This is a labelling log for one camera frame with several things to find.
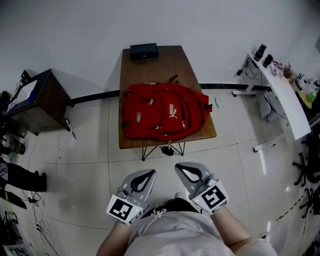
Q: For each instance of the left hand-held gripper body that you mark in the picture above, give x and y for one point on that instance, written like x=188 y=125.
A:
x=125 y=207

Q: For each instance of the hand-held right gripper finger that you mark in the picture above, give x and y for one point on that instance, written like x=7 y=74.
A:
x=182 y=178
x=196 y=167

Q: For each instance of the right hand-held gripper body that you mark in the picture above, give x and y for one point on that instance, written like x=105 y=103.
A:
x=210 y=196

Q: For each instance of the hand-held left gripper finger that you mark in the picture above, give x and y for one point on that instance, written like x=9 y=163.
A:
x=149 y=186
x=140 y=174

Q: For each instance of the red backpack bag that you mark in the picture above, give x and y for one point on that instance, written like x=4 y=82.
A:
x=150 y=117

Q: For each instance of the person's right forearm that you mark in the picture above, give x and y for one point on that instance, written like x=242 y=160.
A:
x=231 y=227

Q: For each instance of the person's left forearm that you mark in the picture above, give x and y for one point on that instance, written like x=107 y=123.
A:
x=112 y=241

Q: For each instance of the person's white shoe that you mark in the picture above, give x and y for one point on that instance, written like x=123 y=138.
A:
x=160 y=202
x=180 y=195

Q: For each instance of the person's black trousers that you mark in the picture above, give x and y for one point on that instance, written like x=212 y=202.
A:
x=177 y=205

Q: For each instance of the black object under table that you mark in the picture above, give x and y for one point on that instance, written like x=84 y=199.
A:
x=168 y=150

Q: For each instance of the person's white shirt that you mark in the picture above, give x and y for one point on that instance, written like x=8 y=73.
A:
x=180 y=237

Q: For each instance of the teal curved strip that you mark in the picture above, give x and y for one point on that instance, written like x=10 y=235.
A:
x=217 y=102

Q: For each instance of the yellow black floor tape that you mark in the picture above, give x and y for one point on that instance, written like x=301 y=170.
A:
x=290 y=208

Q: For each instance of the white and blue pen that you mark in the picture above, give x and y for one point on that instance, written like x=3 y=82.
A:
x=71 y=128

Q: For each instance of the grey computer tower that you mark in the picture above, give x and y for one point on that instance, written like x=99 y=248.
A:
x=267 y=108

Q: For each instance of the black office chair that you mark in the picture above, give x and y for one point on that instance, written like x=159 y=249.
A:
x=311 y=202
x=307 y=165

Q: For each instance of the brown wooden table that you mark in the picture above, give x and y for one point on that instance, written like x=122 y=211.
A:
x=160 y=67

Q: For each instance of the white desk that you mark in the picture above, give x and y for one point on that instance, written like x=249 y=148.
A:
x=285 y=97

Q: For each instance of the dark wooden cabinet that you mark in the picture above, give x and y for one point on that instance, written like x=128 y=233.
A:
x=47 y=105

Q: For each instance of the black box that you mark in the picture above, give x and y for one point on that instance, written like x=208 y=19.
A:
x=144 y=51

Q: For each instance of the black cup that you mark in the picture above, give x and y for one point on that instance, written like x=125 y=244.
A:
x=268 y=60

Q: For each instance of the black cylindrical bottle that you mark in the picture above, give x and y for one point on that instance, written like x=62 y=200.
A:
x=260 y=52

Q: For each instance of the white sheet on cabinet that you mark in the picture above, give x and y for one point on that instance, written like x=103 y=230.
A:
x=26 y=90

